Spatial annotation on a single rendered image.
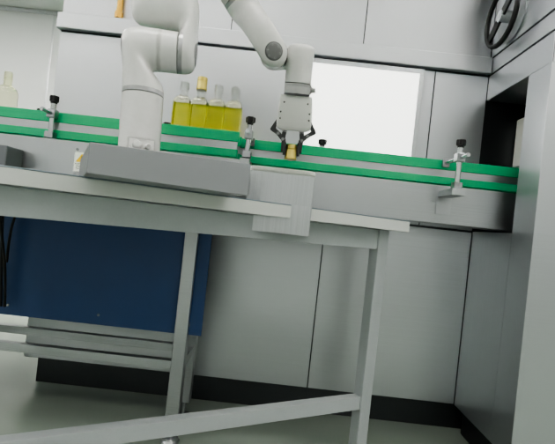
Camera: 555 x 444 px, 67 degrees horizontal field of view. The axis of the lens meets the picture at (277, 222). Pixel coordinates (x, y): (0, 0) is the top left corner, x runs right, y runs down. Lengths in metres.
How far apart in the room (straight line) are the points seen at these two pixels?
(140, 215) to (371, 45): 1.09
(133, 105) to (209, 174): 0.26
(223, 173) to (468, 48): 1.21
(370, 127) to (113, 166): 1.03
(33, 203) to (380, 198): 0.97
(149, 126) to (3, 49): 4.78
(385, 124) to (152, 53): 0.90
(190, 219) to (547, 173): 1.00
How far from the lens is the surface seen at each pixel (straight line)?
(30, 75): 5.51
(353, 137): 1.59
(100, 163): 0.83
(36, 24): 5.67
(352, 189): 1.38
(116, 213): 0.99
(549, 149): 1.43
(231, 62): 1.65
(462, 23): 1.86
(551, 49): 1.51
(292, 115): 1.22
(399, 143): 1.62
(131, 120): 1.03
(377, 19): 1.78
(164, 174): 0.85
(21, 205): 0.98
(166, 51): 1.06
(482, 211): 1.50
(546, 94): 1.47
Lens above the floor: 0.70
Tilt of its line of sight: level
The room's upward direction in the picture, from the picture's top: 6 degrees clockwise
